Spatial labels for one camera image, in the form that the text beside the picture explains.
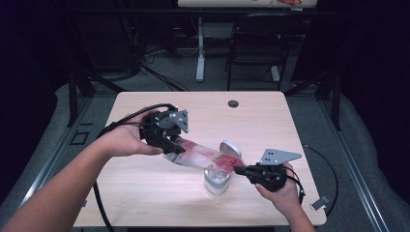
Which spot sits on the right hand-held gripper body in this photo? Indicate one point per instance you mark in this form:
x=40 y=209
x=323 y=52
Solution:
x=269 y=177

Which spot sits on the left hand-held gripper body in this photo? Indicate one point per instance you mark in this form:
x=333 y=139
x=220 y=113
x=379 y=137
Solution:
x=158 y=129

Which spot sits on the red white spouted pouch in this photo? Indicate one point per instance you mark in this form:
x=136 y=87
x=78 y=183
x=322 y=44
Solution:
x=199 y=158

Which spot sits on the white lidded container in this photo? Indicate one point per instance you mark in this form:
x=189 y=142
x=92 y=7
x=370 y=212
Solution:
x=216 y=187

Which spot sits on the person's right hand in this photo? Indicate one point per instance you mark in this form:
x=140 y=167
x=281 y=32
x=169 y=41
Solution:
x=286 y=198

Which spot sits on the person's left hand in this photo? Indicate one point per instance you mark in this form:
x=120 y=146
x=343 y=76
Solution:
x=125 y=141

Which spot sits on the grey tape strip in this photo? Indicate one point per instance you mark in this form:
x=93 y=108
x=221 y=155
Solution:
x=320 y=203

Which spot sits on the round dark table grommet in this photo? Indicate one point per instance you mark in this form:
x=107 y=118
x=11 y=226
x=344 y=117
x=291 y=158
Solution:
x=233 y=104

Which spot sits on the white desk leg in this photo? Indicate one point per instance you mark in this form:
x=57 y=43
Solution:
x=200 y=64
x=275 y=74

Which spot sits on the square floor socket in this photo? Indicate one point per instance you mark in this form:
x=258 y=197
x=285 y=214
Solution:
x=72 y=141

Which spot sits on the black metal stand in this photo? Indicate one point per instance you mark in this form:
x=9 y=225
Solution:
x=73 y=96
x=336 y=103

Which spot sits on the black chair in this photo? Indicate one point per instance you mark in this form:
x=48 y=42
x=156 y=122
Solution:
x=257 y=42

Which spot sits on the pale background desk top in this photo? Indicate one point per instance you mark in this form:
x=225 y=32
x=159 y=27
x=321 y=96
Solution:
x=225 y=3

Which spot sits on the orange object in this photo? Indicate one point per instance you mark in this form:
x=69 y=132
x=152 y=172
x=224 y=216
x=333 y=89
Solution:
x=290 y=2

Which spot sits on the aluminium floor rail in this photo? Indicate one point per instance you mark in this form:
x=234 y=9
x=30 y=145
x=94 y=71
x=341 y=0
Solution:
x=357 y=180
x=48 y=170

